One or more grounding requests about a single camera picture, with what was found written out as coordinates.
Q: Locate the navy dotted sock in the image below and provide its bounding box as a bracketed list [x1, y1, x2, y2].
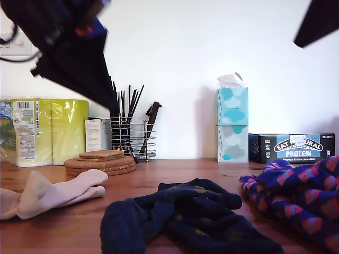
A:
[158, 208, 286, 254]
[100, 178, 243, 254]

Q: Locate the square cork coaster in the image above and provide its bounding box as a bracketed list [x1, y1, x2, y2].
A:
[85, 150, 124, 157]
[78, 153, 124, 161]

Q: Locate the chrome wire utensil holder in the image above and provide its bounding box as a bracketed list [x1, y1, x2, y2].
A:
[110, 112, 157, 162]

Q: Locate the black pen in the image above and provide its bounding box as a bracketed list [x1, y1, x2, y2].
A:
[129, 145, 139, 164]

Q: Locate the black protein bar box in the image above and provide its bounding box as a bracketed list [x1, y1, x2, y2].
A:
[248, 133, 336, 164]

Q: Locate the white sock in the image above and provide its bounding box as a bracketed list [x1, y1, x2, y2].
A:
[18, 169, 109, 220]
[0, 185, 106, 221]

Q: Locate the yellow kitchen roll pack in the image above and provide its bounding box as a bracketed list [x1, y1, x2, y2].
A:
[0, 98, 90, 167]

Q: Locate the dark handled knife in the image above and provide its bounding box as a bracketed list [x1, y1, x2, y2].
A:
[139, 101, 162, 155]

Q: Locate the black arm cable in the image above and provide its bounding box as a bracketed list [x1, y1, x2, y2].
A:
[0, 23, 43, 64]

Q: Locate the thin black stick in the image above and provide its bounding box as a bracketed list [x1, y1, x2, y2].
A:
[122, 89, 126, 148]
[128, 84, 131, 148]
[129, 90, 139, 119]
[131, 84, 145, 119]
[113, 80, 119, 148]

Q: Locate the white wall switch plate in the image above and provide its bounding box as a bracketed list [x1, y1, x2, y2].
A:
[0, 31, 37, 58]

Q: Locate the blue cupcake pattern sock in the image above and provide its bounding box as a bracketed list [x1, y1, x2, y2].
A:
[239, 174, 339, 252]
[255, 155, 339, 212]

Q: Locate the small white printed carton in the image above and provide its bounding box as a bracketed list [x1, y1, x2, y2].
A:
[84, 117, 103, 153]

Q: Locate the grey cloud tissue box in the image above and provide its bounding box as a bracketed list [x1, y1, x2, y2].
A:
[216, 124, 249, 163]

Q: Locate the blue cloud tissue box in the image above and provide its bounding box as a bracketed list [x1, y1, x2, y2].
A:
[216, 87, 249, 126]

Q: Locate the pale grey carton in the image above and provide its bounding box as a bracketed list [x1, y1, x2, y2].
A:
[101, 118, 112, 151]

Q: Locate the white tissue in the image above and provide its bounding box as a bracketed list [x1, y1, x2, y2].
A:
[217, 71, 244, 89]

